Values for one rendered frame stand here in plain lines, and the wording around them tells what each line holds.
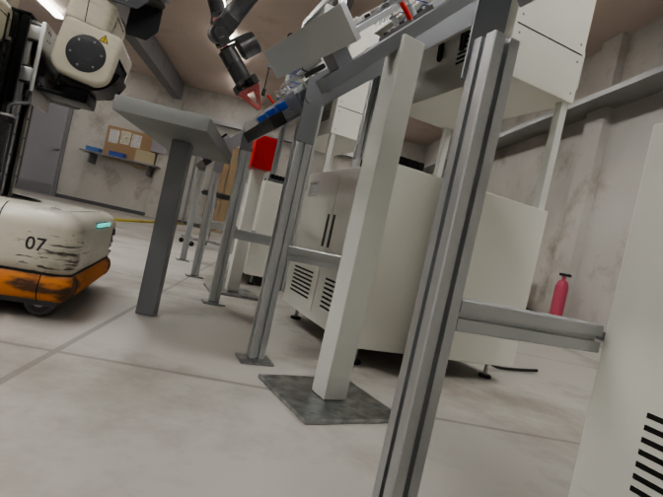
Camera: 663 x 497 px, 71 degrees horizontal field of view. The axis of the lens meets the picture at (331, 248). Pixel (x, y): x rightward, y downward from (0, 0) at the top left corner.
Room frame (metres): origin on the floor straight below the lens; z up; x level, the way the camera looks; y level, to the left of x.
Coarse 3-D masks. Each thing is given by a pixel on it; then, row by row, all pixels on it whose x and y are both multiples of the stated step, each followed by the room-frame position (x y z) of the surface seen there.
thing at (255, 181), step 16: (256, 144) 2.20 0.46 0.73; (272, 144) 2.23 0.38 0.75; (256, 160) 2.21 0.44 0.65; (272, 160) 2.24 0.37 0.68; (256, 176) 2.25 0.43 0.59; (256, 192) 2.26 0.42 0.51; (256, 208) 2.27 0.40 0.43; (240, 224) 2.26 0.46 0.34; (240, 240) 2.25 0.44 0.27; (240, 256) 2.26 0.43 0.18; (240, 272) 2.26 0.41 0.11; (208, 288) 2.19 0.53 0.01; (224, 288) 2.29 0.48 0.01; (240, 288) 2.41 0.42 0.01
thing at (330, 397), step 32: (384, 64) 1.06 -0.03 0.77; (416, 64) 1.04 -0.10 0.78; (384, 96) 1.03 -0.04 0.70; (384, 128) 1.01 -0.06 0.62; (384, 160) 1.02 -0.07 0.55; (384, 192) 1.03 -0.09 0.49; (352, 224) 1.05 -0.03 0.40; (384, 224) 1.04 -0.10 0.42; (352, 256) 1.02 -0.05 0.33; (352, 288) 1.02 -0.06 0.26; (352, 320) 1.03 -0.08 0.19; (320, 352) 1.06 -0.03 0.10; (352, 352) 1.04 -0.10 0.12; (288, 384) 1.07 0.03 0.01; (320, 384) 1.04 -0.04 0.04; (352, 384) 1.18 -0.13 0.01; (320, 416) 0.91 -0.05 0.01; (352, 416) 0.95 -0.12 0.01; (384, 416) 0.99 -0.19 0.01
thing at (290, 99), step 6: (294, 90) 1.25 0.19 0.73; (288, 96) 1.29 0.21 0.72; (294, 96) 1.26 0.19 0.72; (276, 102) 1.39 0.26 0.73; (288, 102) 1.32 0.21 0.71; (294, 102) 1.28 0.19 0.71; (270, 108) 1.47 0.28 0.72; (288, 108) 1.34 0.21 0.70; (294, 108) 1.31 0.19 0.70; (300, 108) 1.27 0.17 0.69; (258, 114) 1.60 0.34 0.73; (288, 114) 1.37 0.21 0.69; (252, 120) 1.70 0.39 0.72; (246, 126) 1.81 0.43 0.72; (252, 126) 1.74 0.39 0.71
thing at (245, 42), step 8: (216, 32) 1.40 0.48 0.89; (224, 32) 1.41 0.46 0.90; (248, 32) 1.45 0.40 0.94; (224, 40) 1.41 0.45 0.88; (232, 40) 1.43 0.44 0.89; (240, 40) 1.45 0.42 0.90; (248, 40) 1.46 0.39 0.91; (256, 40) 1.46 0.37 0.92; (248, 48) 1.46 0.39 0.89; (256, 48) 1.47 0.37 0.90; (248, 56) 1.47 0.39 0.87
